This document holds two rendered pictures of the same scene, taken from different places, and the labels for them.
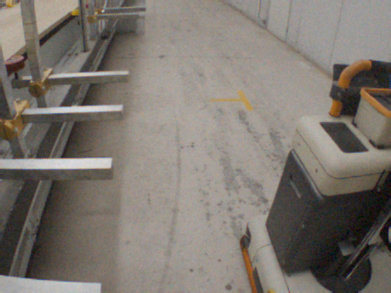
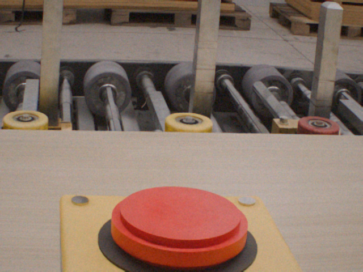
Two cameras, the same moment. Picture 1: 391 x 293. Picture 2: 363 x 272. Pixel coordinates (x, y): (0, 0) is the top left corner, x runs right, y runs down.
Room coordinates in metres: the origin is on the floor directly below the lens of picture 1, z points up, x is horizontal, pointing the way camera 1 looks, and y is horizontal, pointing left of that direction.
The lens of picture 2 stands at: (1.53, 0.43, 1.33)
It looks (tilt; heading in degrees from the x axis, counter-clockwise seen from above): 21 degrees down; 88
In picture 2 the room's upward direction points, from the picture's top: 5 degrees clockwise
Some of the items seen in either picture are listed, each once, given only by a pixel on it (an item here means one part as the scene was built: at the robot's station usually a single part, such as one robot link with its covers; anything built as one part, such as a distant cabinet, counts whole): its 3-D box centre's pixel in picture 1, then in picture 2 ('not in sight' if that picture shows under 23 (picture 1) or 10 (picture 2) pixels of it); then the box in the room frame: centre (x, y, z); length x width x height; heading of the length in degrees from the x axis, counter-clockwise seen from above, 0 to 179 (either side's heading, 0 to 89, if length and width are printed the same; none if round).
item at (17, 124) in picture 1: (14, 119); not in sight; (0.58, 0.48, 0.82); 0.14 x 0.06 x 0.05; 9
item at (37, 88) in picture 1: (41, 82); not in sight; (0.83, 0.52, 0.82); 0.14 x 0.06 x 0.05; 9
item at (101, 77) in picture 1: (67, 79); not in sight; (0.86, 0.43, 0.82); 0.43 x 0.03 x 0.04; 99
